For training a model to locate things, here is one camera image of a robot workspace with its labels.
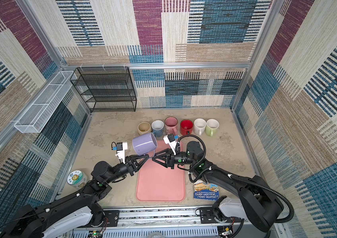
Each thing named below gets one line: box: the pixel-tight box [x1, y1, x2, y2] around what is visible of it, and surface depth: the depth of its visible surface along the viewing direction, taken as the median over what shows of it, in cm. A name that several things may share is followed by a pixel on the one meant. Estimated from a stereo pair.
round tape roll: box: [66, 169, 88, 189], surface depth 81 cm
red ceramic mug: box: [179, 119, 194, 136], surface depth 104 cm
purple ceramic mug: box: [132, 132, 158, 158], surface depth 65 cm
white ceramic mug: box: [193, 118, 207, 136], surface depth 101 cm
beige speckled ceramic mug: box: [137, 121, 152, 136], surface depth 101 cm
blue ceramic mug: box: [151, 119, 165, 137], surface depth 101 cm
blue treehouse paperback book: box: [193, 182, 220, 201], surface depth 81 cm
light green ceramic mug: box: [205, 118, 220, 137], surface depth 101 cm
